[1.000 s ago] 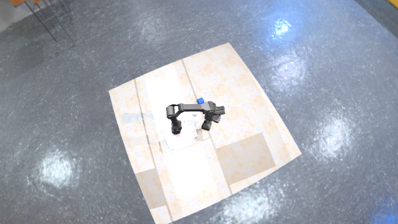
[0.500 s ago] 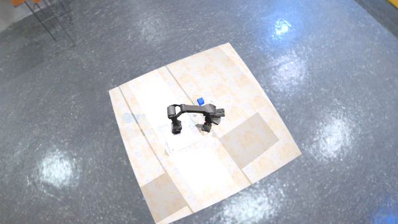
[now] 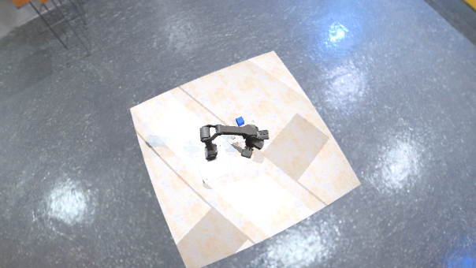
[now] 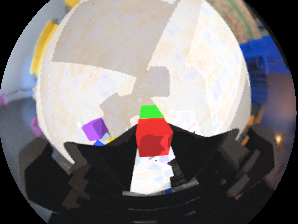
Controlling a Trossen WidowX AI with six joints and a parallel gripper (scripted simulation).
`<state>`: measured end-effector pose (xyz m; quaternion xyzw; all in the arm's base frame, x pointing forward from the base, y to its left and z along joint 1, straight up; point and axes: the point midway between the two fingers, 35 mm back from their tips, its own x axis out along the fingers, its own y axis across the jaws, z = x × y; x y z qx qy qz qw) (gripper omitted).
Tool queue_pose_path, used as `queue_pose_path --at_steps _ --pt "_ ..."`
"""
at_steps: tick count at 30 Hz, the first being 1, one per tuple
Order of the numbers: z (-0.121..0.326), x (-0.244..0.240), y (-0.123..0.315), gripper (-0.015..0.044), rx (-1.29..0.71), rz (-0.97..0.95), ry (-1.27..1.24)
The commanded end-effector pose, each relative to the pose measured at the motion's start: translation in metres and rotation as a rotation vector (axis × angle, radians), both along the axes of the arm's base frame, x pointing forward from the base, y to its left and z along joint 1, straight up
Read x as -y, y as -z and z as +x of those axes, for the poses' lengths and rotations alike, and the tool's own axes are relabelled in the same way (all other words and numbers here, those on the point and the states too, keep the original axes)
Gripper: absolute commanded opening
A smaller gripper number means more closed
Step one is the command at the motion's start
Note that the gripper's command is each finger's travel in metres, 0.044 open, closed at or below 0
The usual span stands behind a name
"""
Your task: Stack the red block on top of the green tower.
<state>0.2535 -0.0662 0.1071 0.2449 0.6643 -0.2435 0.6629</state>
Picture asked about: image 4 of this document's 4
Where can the red block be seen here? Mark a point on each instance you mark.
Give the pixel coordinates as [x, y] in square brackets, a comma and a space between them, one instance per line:
[153, 137]

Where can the green block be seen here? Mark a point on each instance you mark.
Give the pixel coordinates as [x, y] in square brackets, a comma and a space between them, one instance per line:
[149, 108]
[151, 115]

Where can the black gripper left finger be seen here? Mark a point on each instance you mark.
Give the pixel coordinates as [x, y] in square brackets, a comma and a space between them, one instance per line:
[116, 158]

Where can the purple block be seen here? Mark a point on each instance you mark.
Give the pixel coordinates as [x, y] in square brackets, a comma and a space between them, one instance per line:
[95, 129]

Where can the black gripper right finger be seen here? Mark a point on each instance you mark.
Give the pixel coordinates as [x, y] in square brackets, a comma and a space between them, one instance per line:
[194, 151]

